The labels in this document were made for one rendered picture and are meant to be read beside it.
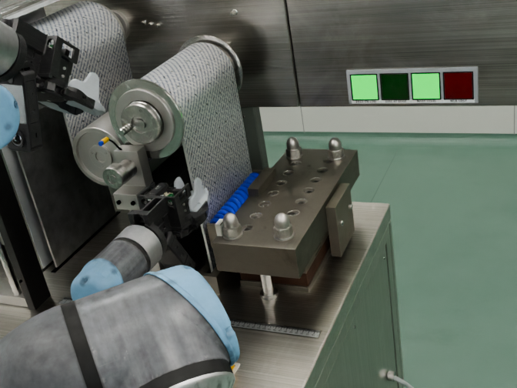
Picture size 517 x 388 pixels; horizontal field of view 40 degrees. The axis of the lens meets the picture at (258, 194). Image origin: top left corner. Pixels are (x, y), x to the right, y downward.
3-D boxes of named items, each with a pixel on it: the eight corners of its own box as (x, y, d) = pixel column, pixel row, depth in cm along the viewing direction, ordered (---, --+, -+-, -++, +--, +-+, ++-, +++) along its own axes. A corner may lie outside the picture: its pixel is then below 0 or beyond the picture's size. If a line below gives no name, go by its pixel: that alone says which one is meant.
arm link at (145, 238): (155, 279, 109) (111, 275, 112) (169, 263, 113) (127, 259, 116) (145, 239, 106) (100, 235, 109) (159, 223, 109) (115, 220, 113)
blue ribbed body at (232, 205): (208, 235, 132) (205, 220, 130) (252, 183, 149) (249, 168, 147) (225, 237, 130) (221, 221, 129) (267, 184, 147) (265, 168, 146)
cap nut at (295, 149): (283, 159, 152) (281, 140, 150) (289, 152, 155) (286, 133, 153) (299, 159, 150) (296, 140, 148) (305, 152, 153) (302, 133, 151)
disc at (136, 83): (119, 157, 128) (99, 79, 122) (120, 155, 129) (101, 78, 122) (190, 160, 123) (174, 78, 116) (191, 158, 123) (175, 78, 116)
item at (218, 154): (201, 233, 131) (181, 142, 123) (250, 176, 150) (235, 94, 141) (205, 233, 131) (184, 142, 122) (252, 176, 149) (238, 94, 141)
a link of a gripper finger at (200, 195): (215, 166, 126) (190, 190, 119) (220, 195, 129) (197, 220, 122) (199, 165, 128) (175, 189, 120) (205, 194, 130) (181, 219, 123)
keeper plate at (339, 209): (331, 255, 137) (325, 207, 132) (345, 229, 145) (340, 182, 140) (343, 257, 136) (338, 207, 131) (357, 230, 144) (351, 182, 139)
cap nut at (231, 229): (219, 239, 126) (215, 218, 124) (228, 229, 129) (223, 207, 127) (238, 241, 124) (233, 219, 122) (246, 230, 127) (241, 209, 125)
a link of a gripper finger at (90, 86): (122, 82, 111) (79, 61, 103) (115, 118, 110) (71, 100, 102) (108, 83, 113) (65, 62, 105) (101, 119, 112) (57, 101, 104)
